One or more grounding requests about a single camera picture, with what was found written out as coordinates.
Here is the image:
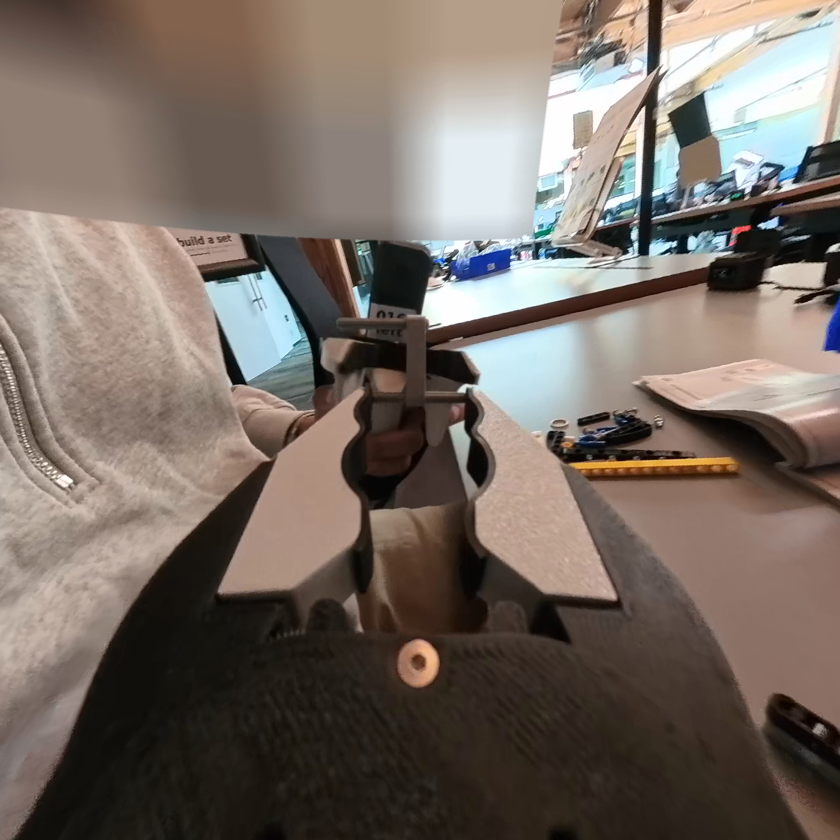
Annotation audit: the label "black and brown panel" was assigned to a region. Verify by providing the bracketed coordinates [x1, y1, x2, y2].
[668, 92, 723, 188]

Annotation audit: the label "wooden support post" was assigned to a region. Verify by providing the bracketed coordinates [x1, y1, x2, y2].
[298, 238, 362, 322]

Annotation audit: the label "instruction booklet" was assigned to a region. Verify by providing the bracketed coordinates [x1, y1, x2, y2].
[633, 357, 840, 506]

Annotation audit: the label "tilted paper board stand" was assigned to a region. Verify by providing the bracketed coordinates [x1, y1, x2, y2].
[550, 66, 665, 265]

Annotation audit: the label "person's left forearm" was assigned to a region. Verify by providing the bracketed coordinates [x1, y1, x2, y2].
[230, 384, 317, 460]

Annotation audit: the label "black display device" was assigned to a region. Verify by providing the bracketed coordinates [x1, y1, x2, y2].
[707, 252, 772, 291]

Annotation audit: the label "yellow lego beam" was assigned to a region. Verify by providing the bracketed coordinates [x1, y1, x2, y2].
[567, 457, 740, 479]

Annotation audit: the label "grey lego beam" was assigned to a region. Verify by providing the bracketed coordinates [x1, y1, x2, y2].
[405, 315, 429, 409]

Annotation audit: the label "white door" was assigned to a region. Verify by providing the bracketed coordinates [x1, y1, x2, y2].
[203, 272, 309, 385]

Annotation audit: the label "black lego beam with pin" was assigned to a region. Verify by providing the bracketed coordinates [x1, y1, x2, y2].
[764, 692, 840, 772]

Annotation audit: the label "far cluttered desk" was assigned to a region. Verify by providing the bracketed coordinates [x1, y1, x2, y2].
[656, 141, 840, 253]

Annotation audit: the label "black metal pole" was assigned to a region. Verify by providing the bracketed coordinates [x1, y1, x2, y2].
[640, 0, 665, 258]

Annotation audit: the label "beige trousers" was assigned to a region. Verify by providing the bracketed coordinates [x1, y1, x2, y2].
[367, 502, 487, 634]

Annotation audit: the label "black cable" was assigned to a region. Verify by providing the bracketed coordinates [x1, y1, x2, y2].
[768, 279, 840, 306]

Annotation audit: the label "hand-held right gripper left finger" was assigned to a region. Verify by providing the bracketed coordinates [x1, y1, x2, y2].
[217, 387, 371, 601]

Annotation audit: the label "black framed marker sign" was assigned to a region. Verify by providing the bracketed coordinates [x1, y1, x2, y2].
[174, 233, 263, 277]

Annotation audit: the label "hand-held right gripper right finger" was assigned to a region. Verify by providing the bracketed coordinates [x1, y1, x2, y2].
[462, 387, 619, 605]

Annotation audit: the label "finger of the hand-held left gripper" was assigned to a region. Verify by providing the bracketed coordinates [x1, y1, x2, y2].
[320, 336, 370, 403]
[425, 350, 484, 448]

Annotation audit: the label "wood-edged table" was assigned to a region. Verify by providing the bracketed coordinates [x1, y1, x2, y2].
[420, 252, 723, 345]

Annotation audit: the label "person's left hand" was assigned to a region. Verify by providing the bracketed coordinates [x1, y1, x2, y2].
[314, 386, 429, 476]

